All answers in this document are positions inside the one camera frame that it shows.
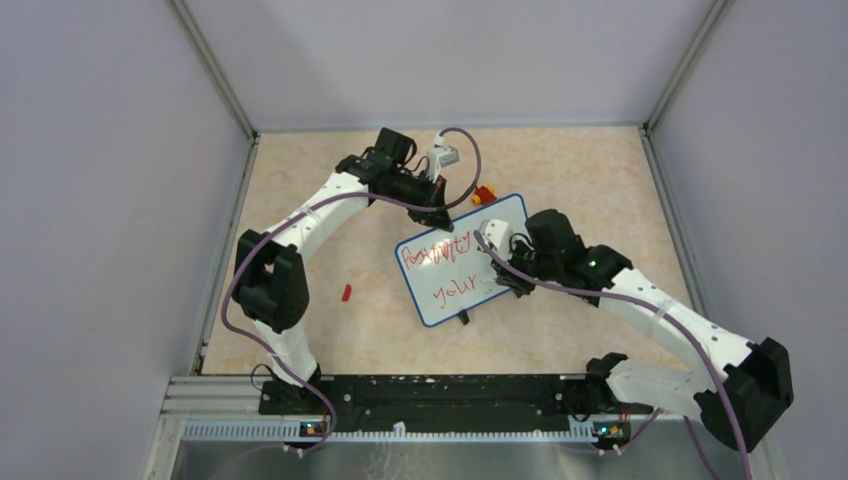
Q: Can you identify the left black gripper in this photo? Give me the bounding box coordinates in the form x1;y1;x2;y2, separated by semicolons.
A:
387;170;454;233

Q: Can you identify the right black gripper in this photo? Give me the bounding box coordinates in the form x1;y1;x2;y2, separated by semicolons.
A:
491;236;561;295

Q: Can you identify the blue framed whiteboard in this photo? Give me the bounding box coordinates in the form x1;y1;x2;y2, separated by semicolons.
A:
395;193;528;328

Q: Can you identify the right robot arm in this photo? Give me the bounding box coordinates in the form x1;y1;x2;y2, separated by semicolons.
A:
475;209;794;453

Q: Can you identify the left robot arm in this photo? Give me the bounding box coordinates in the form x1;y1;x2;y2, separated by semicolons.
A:
226;128;459;414

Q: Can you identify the colourful toy brick vehicle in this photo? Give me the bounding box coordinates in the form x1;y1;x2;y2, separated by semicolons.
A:
471;185;498;206

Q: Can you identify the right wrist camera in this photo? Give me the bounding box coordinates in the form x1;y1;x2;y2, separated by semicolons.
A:
480;219;516;260

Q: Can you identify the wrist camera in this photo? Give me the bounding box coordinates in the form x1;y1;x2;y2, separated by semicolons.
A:
480;219;516;260
425;134;459;183

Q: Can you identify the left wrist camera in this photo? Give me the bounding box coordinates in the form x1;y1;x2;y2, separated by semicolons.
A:
425;134;459;183

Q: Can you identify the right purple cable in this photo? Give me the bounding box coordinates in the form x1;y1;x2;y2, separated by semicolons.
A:
472;229;754;480

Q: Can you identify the purple cable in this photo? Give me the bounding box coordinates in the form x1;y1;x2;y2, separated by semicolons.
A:
472;229;754;480
219;125;484;458

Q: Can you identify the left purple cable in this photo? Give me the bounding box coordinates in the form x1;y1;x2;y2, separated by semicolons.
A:
219;125;484;458

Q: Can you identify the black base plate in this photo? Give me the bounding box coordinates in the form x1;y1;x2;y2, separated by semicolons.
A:
258;374;652;436

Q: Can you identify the white slotted cable duct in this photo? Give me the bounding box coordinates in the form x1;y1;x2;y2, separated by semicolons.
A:
182;420;597;443

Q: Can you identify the left aluminium frame post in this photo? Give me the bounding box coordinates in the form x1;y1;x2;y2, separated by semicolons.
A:
166;0;257;144

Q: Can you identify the aluminium frame post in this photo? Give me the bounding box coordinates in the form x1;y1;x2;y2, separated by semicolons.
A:
166;0;257;144
642;0;734;136

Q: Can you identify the right aluminium frame post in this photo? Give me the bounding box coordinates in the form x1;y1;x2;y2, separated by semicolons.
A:
642;0;734;136

